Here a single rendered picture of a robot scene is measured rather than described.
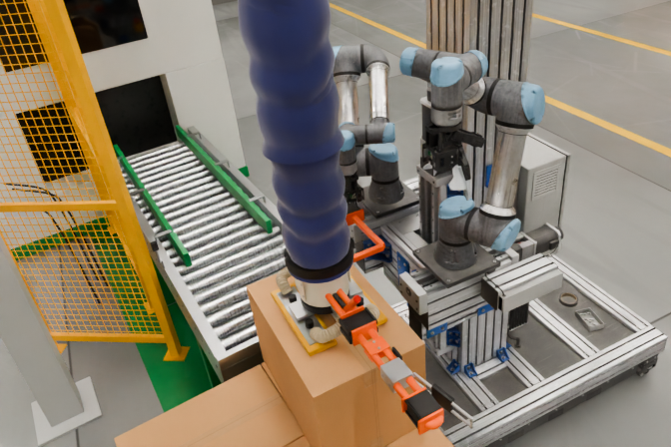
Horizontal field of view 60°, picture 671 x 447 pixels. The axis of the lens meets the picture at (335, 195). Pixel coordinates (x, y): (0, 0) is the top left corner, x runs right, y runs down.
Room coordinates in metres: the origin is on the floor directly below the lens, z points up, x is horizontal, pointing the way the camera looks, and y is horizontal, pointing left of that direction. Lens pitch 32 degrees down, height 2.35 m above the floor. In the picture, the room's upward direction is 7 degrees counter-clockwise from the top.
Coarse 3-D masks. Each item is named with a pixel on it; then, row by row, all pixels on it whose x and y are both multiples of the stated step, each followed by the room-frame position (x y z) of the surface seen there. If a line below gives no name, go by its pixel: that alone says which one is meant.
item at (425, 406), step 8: (416, 392) 0.99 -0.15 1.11; (424, 392) 0.99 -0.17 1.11; (408, 400) 0.97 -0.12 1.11; (416, 400) 0.96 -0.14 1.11; (424, 400) 0.96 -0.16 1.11; (432, 400) 0.96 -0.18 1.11; (408, 408) 0.96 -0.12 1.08; (416, 408) 0.94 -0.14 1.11; (424, 408) 0.94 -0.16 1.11; (432, 408) 0.94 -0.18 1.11; (440, 408) 0.93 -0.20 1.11; (408, 416) 0.95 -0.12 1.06; (416, 416) 0.92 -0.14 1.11; (424, 416) 0.92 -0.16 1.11; (432, 416) 0.91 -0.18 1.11; (416, 424) 0.93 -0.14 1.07; (424, 424) 0.91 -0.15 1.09; (424, 432) 0.91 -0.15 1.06
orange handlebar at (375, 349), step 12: (360, 228) 1.78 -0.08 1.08; (372, 240) 1.69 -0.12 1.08; (360, 252) 1.61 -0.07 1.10; (372, 252) 1.62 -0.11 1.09; (348, 300) 1.38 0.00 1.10; (336, 312) 1.34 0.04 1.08; (360, 336) 1.22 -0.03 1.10; (372, 336) 1.22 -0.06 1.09; (372, 348) 1.16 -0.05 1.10; (384, 348) 1.16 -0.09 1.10; (372, 360) 1.14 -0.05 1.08; (396, 384) 1.03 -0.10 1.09; (408, 384) 1.04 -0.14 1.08; (432, 420) 0.91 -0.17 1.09
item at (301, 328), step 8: (296, 288) 1.61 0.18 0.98; (272, 296) 1.59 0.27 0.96; (280, 296) 1.57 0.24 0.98; (288, 296) 1.56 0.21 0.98; (296, 296) 1.53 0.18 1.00; (280, 304) 1.53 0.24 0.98; (288, 304) 1.52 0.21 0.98; (288, 312) 1.49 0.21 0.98; (288, 320) 1.45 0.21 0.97; (296, 320) 1.44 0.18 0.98; (304, 320) 1.43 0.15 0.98; (312, 320) 1.40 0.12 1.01; (320, 320) 1.43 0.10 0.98; (296, 328) 1.41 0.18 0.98; (304, 328) 1.40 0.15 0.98; (304, 336) 1.36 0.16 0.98; (304, 344) 1.33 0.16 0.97; (312, 344) 1.33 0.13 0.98; (320, 344) 1.32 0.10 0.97; (328, 344) 1.32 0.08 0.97; (312, 352) 1.30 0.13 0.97
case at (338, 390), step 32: (256, 288) 1.67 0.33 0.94; (256, 320) 1.66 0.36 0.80; (288, 352) 1.33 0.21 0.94; (320, 352) 1.32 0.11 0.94; (352, 352) 1.30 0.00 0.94; (416, 352) 1.29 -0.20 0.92; (288, 384) 1.39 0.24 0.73; (320, 384) 1.19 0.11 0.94; (352, 384) 1.20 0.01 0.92; (384, 384) 1.24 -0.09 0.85; (320, 416) 1.15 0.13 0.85; (352, 416) 1.19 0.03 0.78; (384, 416) 1.24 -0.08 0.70
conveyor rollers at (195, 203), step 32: (128, 160) 3.69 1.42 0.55; (160, 160) 3.68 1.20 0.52; (192, 160) 3.61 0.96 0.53; (160, 192) 3.22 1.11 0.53; (192, 192) 3.15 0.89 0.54; (224, 192) 3.14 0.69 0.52; (192, 224) 2.77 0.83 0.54; (224, 224) 2.75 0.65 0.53; (256, 224) 2.68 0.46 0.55; (192, 256) 2.48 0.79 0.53; (224, 256) 2.46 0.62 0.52; (256, 256) 2.39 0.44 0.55; (192, 288) 2.20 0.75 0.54; (224, 288) 2.18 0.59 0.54; (224, 320) 1.99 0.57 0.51
